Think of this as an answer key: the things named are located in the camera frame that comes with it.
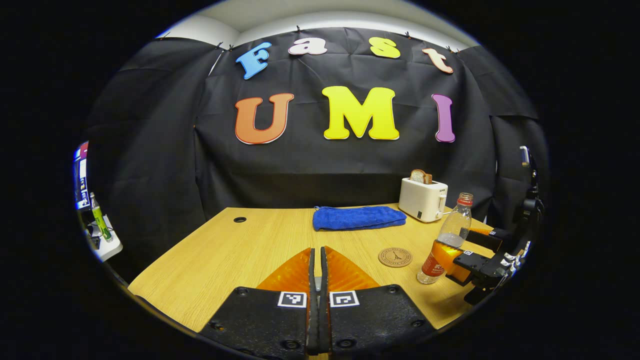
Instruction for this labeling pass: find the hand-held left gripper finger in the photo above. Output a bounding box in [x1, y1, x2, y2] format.
[319, 245, 437, 358]
[199, 246, 320, 358]

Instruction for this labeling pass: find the clear plastic water bottle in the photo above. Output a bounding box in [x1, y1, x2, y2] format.
[417, 192, 473, 285]

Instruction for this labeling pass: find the round brown coaster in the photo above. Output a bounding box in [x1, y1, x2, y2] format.
[378, 247, 413, 268]

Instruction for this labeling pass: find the green drink bottle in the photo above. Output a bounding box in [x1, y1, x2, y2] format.
[90, 192, 113, 243]

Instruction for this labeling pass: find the white toaster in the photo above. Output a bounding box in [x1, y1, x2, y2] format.
[399, 177, 449, 223]

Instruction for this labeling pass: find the blue folded towel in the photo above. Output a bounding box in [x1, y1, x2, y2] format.
[313, 205, 407, 232]

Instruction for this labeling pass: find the white side table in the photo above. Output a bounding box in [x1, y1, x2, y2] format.
[87, 215, 124, 263]

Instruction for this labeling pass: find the black backdrop cloth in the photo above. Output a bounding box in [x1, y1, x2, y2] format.
[82, 27, 551, 281]

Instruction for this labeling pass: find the computer monitor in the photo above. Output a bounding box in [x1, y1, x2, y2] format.
[74, 141, 91, 211]

